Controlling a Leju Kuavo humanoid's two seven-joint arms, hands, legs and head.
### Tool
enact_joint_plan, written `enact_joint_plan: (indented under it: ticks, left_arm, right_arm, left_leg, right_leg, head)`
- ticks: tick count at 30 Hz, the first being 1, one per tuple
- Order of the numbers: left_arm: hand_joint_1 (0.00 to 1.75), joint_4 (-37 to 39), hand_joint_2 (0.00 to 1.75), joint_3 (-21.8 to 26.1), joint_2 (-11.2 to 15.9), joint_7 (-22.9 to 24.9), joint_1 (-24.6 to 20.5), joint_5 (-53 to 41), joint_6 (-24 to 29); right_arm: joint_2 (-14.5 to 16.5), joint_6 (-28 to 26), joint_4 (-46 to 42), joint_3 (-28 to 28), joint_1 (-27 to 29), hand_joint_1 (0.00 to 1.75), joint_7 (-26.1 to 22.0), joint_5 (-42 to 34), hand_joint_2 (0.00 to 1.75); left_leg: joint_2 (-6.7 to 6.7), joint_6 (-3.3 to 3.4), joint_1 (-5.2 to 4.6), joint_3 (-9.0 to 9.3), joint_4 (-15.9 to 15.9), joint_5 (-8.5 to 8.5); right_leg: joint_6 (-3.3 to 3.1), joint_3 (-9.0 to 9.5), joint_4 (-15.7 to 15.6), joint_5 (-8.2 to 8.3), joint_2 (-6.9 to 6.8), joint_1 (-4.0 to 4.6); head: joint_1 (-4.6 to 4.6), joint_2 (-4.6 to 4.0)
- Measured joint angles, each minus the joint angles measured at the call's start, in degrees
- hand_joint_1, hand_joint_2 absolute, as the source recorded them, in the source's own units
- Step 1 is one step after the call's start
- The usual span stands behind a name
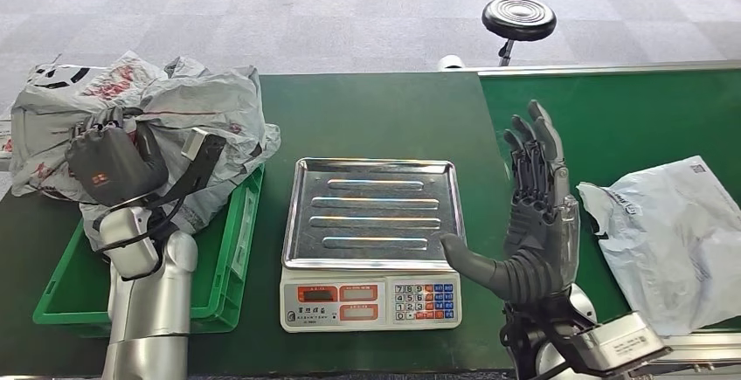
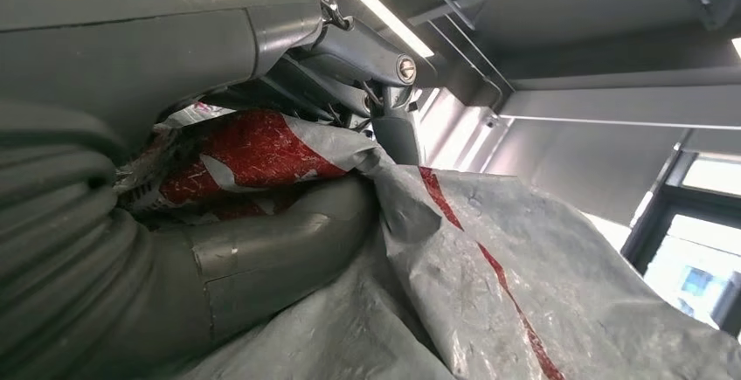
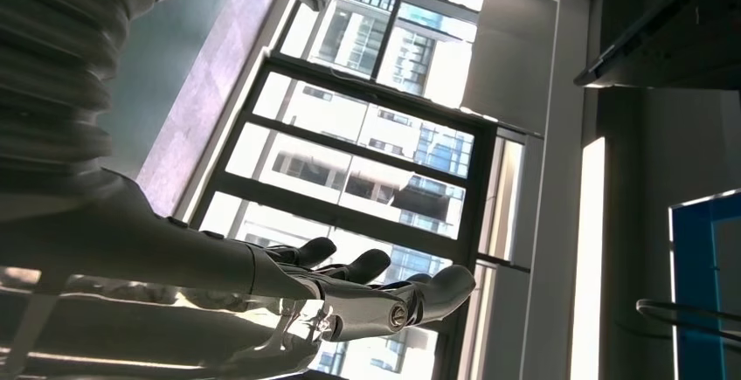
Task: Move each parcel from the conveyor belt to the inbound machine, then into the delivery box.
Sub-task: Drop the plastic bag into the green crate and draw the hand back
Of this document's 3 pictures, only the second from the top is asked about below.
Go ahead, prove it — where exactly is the black framed window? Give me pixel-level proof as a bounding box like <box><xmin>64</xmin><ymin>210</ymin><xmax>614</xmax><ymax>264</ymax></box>
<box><xmin>622</xmin><ymin>149</ymin><xmax>741</xmax><ymax>341</ymax></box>

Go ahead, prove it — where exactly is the ceiling light strip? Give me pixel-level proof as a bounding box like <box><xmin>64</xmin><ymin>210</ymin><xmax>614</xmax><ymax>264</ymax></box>
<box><xmin>316</xmin><ymin>0</ymin><xmax>436</xmax><ymax>59</ymax></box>

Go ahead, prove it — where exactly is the grey parcel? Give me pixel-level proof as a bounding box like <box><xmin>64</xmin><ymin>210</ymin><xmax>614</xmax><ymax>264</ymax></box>
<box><xmin>114</xmin><ymin>102</ymin><xmax>741</xmax><ymax>380</ymax></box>

